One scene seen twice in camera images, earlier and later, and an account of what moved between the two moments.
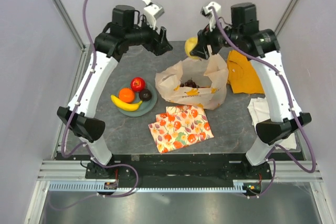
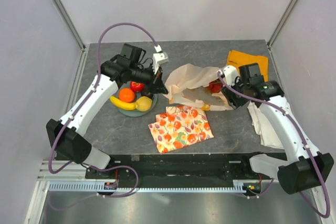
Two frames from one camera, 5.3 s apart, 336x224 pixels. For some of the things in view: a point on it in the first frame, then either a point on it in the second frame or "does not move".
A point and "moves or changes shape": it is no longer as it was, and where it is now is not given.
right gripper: x=205 y=37 to x=233 y=101
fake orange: x=126 y=95 does not move
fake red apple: x=137 y=84 does not move
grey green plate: x=146 y=107 does not move
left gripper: x=158 y=45 to x=156 y=84
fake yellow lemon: x=189 y=44 to x=143 y=103
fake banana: x=124 y=105 does not move
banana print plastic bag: x=200 y=83 moves or changes shape
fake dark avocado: x=145 y=95 does not move
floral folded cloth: x=180 y=126 does not move
